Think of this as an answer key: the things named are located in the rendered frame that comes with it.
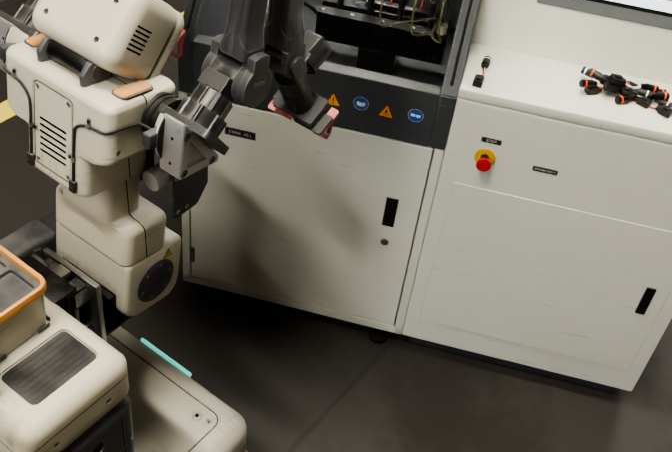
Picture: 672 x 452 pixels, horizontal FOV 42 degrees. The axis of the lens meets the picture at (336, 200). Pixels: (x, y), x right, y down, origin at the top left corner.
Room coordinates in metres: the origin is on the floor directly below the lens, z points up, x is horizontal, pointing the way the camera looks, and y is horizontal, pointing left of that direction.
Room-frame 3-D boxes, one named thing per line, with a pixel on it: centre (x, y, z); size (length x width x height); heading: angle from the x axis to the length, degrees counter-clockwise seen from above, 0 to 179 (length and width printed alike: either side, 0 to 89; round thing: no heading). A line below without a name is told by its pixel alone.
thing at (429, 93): (1.80, 0.09, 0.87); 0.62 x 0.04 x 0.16; 82
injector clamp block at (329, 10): (2.02, -0.06, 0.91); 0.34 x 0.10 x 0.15; 82
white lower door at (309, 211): (1.78, 0.10, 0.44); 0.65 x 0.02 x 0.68; 82
